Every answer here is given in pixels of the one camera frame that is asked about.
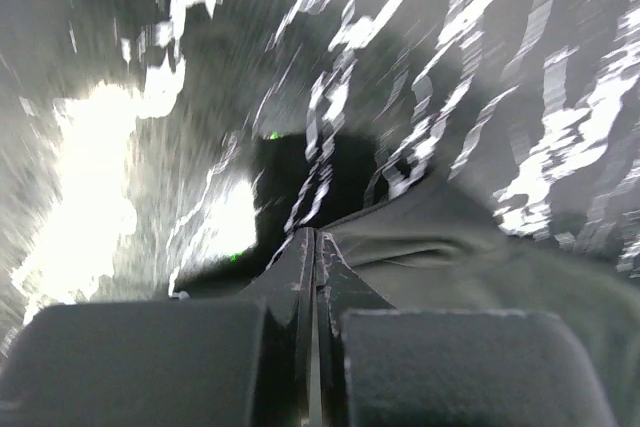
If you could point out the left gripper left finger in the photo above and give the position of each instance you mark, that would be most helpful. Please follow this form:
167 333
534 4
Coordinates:
241 360

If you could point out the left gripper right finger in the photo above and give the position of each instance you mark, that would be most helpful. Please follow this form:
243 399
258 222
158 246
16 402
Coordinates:
381 366

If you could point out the black t shirt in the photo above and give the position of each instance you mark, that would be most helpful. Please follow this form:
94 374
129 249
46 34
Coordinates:
434 246

